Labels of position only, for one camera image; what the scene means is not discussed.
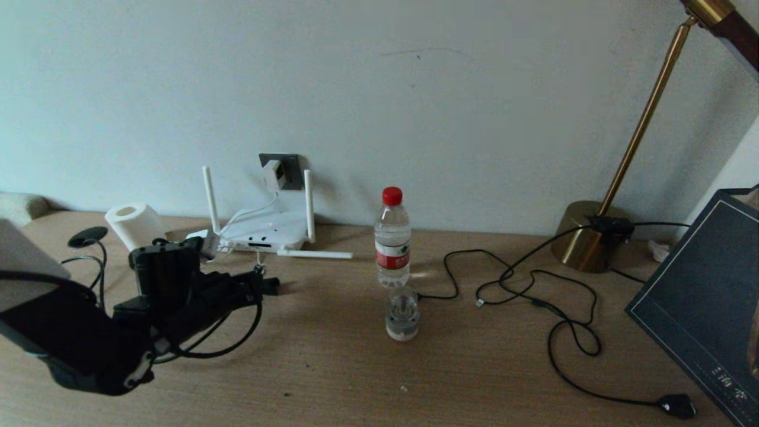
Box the white wifi router with antennas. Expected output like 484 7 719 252
187 166 353 260

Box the white power adapter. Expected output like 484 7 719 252
263 160 286 192

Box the grey wall power socket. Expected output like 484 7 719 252
259 153 304 190

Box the black cable with silver connector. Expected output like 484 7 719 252
475 224 594 309

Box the black cable with round disc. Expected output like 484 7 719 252
59 226 109 309

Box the small clear humidifier grey base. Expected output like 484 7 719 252
385 287 422 343

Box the white toilet paper roll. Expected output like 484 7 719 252
105 203 168 253

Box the black lamp power cord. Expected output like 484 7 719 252
501 270 699 422

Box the brass desk lamp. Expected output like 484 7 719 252
550 0 759 274

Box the water bottle with red cap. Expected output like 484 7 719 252
374 187 412 289

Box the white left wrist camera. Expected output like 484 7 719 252
187 230 221 262

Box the thin white adapter cable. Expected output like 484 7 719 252
216 191 279 279

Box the black usb cable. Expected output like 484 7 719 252
415 250 516 301

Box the small black lamp connector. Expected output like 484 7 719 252
587 216 634 247

